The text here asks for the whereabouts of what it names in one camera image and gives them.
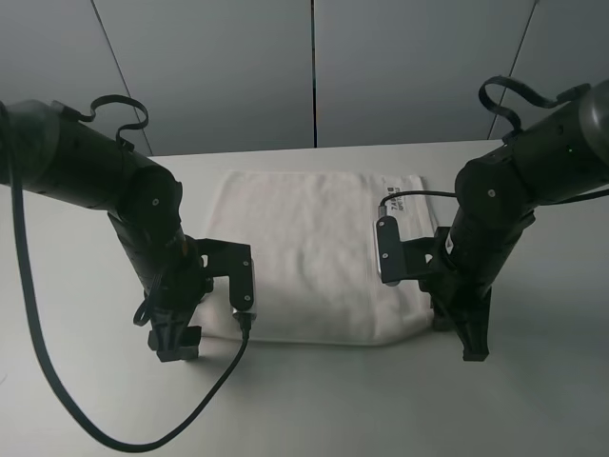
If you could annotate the white towel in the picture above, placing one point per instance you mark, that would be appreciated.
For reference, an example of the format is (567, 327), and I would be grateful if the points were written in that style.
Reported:
(313, 245)

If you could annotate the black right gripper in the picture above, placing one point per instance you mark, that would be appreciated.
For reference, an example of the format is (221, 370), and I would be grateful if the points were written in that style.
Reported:
(463, 305)

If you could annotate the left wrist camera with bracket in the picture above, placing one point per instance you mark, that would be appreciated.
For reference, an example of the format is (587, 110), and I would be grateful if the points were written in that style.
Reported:
(234, 262)

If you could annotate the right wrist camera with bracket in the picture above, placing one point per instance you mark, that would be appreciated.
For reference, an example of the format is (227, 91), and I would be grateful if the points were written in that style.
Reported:
(419, 259)

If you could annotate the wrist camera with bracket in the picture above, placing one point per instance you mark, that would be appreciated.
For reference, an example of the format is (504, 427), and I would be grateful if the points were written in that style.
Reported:
(419, 259)
(234, 262)

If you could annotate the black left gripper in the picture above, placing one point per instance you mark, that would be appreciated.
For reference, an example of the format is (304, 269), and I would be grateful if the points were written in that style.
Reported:
(173, 303)

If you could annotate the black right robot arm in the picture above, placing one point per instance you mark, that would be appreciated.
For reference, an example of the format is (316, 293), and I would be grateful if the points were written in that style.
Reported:
(556, 153)

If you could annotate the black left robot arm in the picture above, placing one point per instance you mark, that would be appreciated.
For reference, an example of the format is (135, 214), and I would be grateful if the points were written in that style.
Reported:
(66, 160)

